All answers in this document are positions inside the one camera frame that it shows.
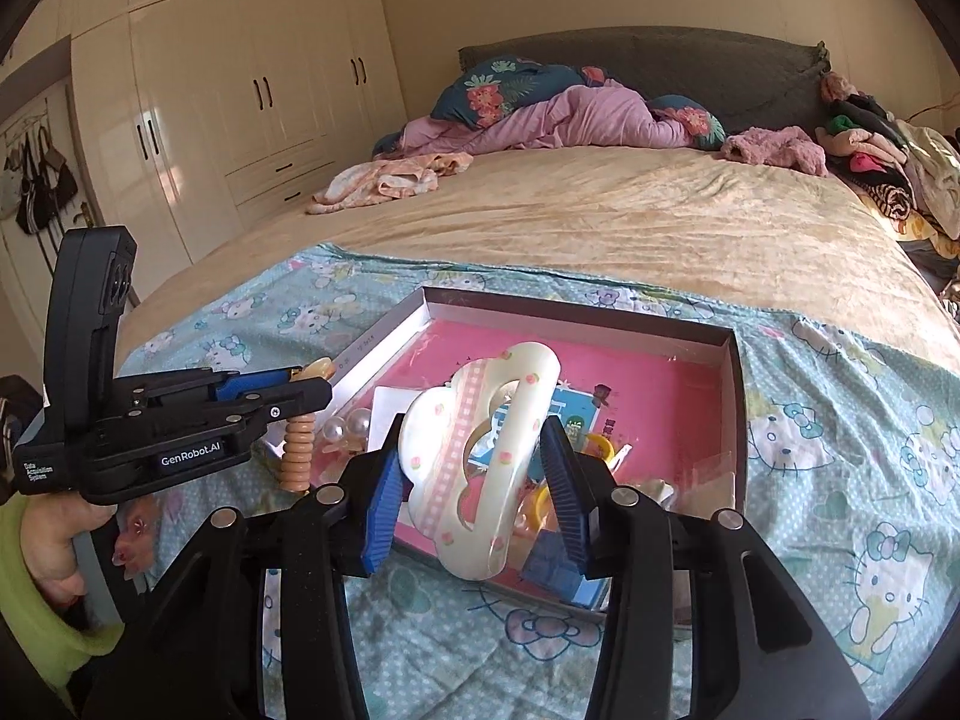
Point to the pink fuzzy garment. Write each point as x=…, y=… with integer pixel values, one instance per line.
x=788, y=147

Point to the blue square box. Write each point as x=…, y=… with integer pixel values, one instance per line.
x=549, y=568

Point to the hello kitty blue blanket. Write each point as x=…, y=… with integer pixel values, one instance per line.
x=852, y=478

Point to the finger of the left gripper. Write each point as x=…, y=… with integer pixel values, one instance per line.
x=275, y=383
x=258, y=410

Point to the pink white garment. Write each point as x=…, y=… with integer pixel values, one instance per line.
x=381, y=181

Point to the beige spiral hair clip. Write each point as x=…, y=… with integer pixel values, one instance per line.
x=298, y=450

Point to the white earring card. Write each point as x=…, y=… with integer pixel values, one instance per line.
x=388, y=402

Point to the pile of clothes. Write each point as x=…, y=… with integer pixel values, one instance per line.
x=907, y=174

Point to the grey cardboard box tray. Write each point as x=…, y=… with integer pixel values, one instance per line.
x=675, y=359

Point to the hanging bags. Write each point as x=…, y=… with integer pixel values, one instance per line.
x=38, y=180

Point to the cream wardrobe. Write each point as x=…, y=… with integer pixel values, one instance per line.
x=200, y=119

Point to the beige bed cover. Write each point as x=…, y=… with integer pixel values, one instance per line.
x=676, y=218

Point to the cream pink cloud hair claw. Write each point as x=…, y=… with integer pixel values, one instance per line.
x=466, y=447

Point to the pink purple duvet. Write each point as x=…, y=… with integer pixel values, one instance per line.
x=609, y=115

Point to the green sleeve forearm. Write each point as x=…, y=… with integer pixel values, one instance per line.
x=42, y=649

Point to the left hand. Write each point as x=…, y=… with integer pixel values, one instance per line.
x=82, y=539

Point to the grey headboard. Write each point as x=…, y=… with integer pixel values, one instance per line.
x=746, y=81

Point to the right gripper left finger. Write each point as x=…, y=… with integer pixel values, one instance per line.
x=382, y=492

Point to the pearl hair clip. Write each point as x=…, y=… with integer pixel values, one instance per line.
x=346, y=435

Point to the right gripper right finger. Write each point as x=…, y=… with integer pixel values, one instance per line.
x=577, y=482

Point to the floral dark pillow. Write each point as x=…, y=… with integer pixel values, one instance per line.
x=493, y=89

